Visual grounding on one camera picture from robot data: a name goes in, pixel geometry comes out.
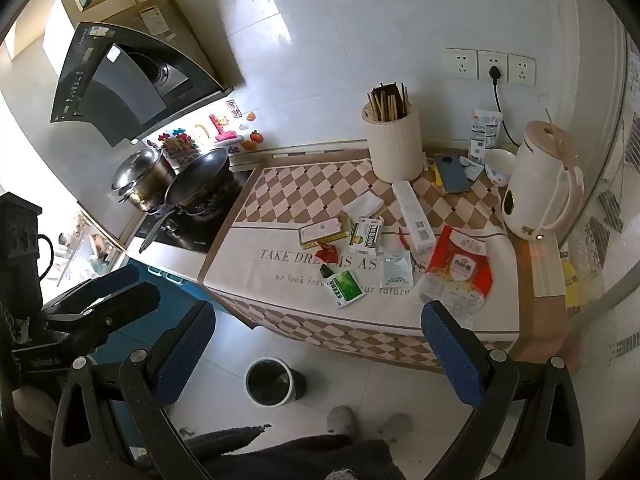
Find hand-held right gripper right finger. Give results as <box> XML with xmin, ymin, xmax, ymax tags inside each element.
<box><xmin>421</xmin><ymin>300</ymin><xmax>587</xmax><ymax>480</ymax></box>

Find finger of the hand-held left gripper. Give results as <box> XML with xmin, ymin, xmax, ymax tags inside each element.
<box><xmin>42</xmin><ymin>264</ymin><xmax>141</xmax><ymax>313</ymax></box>
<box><xmin>47</xmin><ymin>282</ymin><xmax>161</xmax><ymax>346</ymax></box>

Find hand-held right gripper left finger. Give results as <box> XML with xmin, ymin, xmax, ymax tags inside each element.
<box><xmin>50</xmin><ymin>301</ymin><xmax>217</xmax><ymax>480</ymax></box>

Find white round trash bin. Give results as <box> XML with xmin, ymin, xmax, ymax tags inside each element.
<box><xmin>245</xmin><ymin>357</ymin><xmax>307</xmax><ymax>407</ymax></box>

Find long white cardboard box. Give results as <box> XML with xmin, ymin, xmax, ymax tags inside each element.
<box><xmin>391</xmin><ymin>181</ymin><xmax>436</xmax><ymax>254</ymax></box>

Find green and white medicine box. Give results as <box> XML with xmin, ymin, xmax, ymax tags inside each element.
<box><xmin>347</xmin><ymin>216</ymin><xmax>385</xmax><ymax>256</ymax></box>

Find person's left forearm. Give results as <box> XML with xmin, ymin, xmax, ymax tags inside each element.
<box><xmin>12</xmin><ymin>387</ymin><xmax>57</xmax><ymax>436</ymax></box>

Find blue kitchen cabinet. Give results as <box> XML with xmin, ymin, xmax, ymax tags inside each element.
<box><xmin>90</xmin><ymin>255</ymin><xmax>217</xmax><ymax>366</ymax></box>

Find grey fuzzy slipper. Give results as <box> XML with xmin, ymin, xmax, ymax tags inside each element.
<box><xmin>326</xmin><ymin>406</ymin><xmax>357</xmax><ymax>436</ymax></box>
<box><xmin>377</xmin><ymin>412</ymin><xmax>413</xmax><ymax>443</ymax></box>

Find red and white snack bag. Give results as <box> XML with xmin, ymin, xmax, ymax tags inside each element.
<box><xmin>417</xmin><ymin>225</ymin><xmax>493</xmax><ymax>328</ymax></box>

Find white sachet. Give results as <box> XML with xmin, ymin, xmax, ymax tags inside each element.
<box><xmin>380</xmin><ymin>255</ymin><xmax>415</xmax><ymax>290</ymax></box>

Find black glass stove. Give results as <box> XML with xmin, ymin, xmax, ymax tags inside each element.
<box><xmin>132</xmin><ymin>170</ymin><xmax>253</xmax><ymax>253</ymax></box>

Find stainless steel pot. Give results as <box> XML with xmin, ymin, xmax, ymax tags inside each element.
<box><xmin>111</xmin><ymin>147</ymin><xmax>178</xmax><ymax>212</ymax></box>

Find green sachet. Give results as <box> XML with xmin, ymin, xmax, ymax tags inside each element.
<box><xmin>324</xmin><ymin>270</ymin><xmax>365</xmax><ymax>308</ymax></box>

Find checkered tablecloth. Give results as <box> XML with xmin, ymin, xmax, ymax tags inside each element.
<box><xmin>197</xmin><ymin>147</ymin><xmax>521</xmax><ymax>361</ymax></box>

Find black wok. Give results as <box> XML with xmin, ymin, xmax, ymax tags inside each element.
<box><xmin>139</xmin><ymin>147</ymin><xmax>232</xmax><ymax>253</ymax></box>

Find yellow bottle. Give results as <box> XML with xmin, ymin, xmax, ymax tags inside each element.
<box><xmin>562</xmin><ymin>255</ymin><xmax>581</xmax><ymax>307</ymax></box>

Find person's dark trouser legs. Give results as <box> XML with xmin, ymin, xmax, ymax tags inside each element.
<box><xmin>182</xmin><ymin>425</ymin><xmax>406</xmax><ymax>480</ymax></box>

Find yellow white flat box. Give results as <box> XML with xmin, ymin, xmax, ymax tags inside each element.
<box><xmin>299</xmin><ymin>219</ymin><xmax>351</xmax><ymax>250</ymax></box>

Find grey-blue phone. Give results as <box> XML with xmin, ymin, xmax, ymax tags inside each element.
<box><xmin>433</xmin><ymin>154</ymin><xmax>473</xmax><ymax>194</ymax></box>

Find white electric kettle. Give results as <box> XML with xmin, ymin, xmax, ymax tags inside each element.
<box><xmin>501</xmin><ymin>120</ymin><xmax>585</xmax><ymax>241</ymax></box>

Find black range hood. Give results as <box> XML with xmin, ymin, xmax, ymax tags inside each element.
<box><xmin>50</xmin><ymin>22</ymin><xmax>236</xmax><ymax>148</ymax></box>

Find white patterned bowl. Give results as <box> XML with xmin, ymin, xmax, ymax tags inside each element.
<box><xmin>484</xmin><ymin>148</ymin><xmax>517</xmax><ymax>188</ymax></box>

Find cream chopstick holder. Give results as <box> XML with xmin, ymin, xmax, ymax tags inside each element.
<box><xmin>361</xmin><ymin>105</ymin><xmax>426</xmax><ymax>183</ymax></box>

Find white printed packet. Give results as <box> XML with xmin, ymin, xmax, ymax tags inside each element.
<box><xmin>468</xmin><ymin>109</ymin><xmax>502</xmax><ymax>161</ymax></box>

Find beige hood chimney cover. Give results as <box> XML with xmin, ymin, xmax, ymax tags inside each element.
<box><xmin>100</xmin><ymin>0</ymin><xmax>246</xmax><ymax>96</ymax></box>

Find bundle of wooden chopsticks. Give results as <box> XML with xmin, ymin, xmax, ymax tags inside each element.
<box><xmin>367</xmin><ymin>81</ymin><xmax>412</xmax><ymax>122</ymax></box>

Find colourful wall stickers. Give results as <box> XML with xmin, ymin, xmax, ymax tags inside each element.
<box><xmin>157</xmin><ymin>100</ymin><xmax>263</xmax><ymax>166</ymax></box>

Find black plug with cable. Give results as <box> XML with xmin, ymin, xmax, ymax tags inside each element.
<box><xmin>487</xmin><ymin>65</ymin><xmax>521</xmax><ymax>146</ymax></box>

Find white wall outlet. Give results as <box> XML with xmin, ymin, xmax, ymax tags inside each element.
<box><xmin>477</xmin><ymin>51</ymin><xmax>508</xmax><ymax>82</ymax></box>
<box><xmin>446</xmin><ymin>48</ymin><xmax>478</xmax><ymax>80</ymax></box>
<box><xmin>507</xmin><ymin>54</ymin><xmax>536</xmax><ymax>86</ymax></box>

